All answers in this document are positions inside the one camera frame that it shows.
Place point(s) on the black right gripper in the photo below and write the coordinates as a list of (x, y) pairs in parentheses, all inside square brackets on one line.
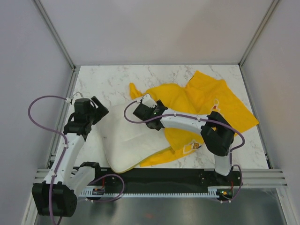
[(161, 103)]

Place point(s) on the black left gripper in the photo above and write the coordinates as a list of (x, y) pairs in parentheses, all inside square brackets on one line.
[(101, 111)]

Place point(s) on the white pillow yellow piping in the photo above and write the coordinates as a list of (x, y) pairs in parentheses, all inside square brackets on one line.
[(122, 144)]

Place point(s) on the yellow pillowcase with logo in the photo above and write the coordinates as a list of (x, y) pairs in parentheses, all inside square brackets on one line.
[(204, 94)]

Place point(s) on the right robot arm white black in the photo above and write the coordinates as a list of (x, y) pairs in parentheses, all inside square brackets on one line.
[(217, 134)]

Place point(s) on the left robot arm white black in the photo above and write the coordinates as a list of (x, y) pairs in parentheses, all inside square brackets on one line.
[(57, 194)]

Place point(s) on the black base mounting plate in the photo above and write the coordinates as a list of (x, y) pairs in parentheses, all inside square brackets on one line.
[(166, 182)]

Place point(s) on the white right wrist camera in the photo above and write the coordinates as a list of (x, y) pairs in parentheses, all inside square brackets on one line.
[(148, 101)]

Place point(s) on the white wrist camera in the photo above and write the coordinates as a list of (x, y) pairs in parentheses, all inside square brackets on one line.
[(148, 101), (77, 94)]

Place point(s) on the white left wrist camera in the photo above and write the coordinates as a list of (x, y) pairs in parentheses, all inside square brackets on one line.
[(77, 94)]

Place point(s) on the left aluminium corner post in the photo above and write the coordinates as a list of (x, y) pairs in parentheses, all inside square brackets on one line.
[(53, 31)]

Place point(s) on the aluminium corner post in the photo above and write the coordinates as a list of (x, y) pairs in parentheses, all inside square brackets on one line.
[(53, 31), (262, 25)]

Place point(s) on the white slotted cable duct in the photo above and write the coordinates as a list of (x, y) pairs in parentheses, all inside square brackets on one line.
[(93, 192)]

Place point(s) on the aluminium front frame rail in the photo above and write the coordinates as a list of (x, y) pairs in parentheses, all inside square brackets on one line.
[(252, 178)]

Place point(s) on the right aluminium corner post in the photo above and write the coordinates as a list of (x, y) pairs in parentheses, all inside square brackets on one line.
[(262, 25)]

